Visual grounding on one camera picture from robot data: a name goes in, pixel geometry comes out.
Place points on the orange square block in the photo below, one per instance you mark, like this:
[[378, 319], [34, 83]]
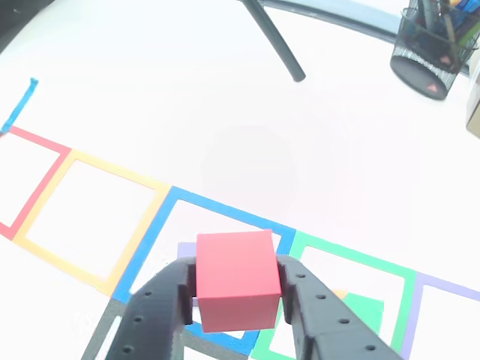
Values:
[[339, 293]]

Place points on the green square block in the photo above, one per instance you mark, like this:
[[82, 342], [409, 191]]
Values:
[[365, 311]]

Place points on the large purple square block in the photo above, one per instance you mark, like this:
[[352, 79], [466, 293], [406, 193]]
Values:
[[185, 250]]

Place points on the small red cube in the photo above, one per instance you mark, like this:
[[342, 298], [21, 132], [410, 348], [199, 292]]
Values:
[[236, 270]]

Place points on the blue tape strip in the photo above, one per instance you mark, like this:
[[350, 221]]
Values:
[[20, 103]]

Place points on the brown cardboard box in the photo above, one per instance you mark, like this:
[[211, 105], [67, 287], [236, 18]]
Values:
[[473, 108]]

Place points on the dark grey rod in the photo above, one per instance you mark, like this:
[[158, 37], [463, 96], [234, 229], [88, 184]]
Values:
[[277, 41]]

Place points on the black mesh object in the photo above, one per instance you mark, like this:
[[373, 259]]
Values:
[[431, 56]]

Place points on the pale blue sheet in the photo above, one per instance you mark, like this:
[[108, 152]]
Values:
[[360, 15]]

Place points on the green pen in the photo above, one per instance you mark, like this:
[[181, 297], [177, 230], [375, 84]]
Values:
[[470, 37]]

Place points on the grey pen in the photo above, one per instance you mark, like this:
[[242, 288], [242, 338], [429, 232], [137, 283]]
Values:
[[448, 26]]

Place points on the blue pen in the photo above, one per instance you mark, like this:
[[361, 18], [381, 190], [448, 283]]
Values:
[[465, 11]]

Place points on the black square frame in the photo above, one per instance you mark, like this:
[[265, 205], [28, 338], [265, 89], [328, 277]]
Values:
[[101, 330]]

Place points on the green square frame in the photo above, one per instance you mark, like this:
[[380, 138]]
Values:
[[356, 255]]

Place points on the blue square frame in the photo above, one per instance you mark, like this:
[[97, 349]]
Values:
[[150, 240]]

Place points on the purple square frame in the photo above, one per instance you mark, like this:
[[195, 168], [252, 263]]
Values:
[[416, 311]]

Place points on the orange square frame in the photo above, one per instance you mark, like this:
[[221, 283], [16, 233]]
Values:
[[138, 228]]

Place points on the red square frame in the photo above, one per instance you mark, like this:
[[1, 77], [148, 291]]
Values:
[[37, 187]]

